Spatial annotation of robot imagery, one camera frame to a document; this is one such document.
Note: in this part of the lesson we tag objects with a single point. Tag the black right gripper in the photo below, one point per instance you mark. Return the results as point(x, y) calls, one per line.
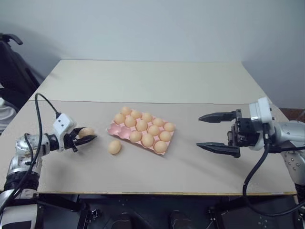
point(243, 133)

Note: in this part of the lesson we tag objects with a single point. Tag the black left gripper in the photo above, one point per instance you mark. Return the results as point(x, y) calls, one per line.
point(69, 141)

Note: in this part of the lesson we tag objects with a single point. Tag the brown egg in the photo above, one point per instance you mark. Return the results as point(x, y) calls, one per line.
point(147, 139)
point(165, 136)
point(136, 114)
point(115, 147)
point(130, 121)
point(160, 146)
point(169, 127)
point(119, 118)
point(146, 117)
point(158, 122)
point(153, 130)
point(125, 110)
point(141, 125)
point(135, 136)
point(86, 132)

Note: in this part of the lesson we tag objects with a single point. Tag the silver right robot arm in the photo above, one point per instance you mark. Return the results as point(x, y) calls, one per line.
point(286, 133)

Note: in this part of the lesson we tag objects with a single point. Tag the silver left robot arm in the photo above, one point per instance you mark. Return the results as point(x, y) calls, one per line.
point(22, 157)

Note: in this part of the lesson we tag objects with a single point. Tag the pink egg tray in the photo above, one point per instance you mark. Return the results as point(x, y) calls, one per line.
point(119, 130)

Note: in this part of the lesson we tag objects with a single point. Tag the white plastic object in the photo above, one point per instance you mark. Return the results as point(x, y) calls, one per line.
point(5, 114)

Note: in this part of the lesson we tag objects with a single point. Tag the black chair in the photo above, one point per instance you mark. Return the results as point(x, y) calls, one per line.
point(16, 71)

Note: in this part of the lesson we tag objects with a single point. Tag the dark rounded shape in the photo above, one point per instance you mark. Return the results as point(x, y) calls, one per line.
point(125, 220)

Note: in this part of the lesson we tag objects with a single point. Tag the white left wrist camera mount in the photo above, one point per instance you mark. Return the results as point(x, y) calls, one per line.
point(62, 124)

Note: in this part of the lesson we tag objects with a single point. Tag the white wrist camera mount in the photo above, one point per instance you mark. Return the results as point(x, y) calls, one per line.
point(263, 111)
point(62, 124)

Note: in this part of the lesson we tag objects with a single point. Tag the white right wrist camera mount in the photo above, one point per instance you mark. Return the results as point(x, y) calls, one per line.
point(263, 111)

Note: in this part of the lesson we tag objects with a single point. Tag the black table frame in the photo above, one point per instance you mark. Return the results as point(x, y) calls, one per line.
point(152, 205)

